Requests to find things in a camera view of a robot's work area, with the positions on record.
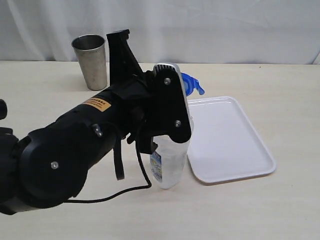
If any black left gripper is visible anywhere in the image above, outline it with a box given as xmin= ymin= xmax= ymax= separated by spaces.
xmin=106 ymin=29 xmax=192 ymax=154

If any blue plastic container lid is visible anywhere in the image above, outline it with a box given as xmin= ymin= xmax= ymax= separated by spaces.
xmin=181 ymin=73 xmax=205 ymax=96

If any clear plastic container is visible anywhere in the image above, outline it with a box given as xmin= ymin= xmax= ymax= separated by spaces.
xmin=149 ymin=135 xmax=191 ymax=190

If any stainless steel cup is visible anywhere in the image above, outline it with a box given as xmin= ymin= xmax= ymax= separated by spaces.
xmin=71 ymin=34 xmax=110 ymax=91

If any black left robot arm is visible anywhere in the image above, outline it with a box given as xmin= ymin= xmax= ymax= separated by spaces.
xmin=0 ymin=29 xmax=192 ymax=216

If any white plastic tray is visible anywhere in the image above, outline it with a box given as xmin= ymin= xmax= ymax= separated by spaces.
xmin=187 ymin=96 xmax=277 ymax=185

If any white backdrop curtain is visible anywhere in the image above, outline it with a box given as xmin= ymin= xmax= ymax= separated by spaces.
xmin=0 ymin=0 xmax=320 ymax=65

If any black velcro strap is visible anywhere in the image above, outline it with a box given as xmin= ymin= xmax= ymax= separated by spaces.
xmin=113 ymin=139 xmax=126 ymax=181

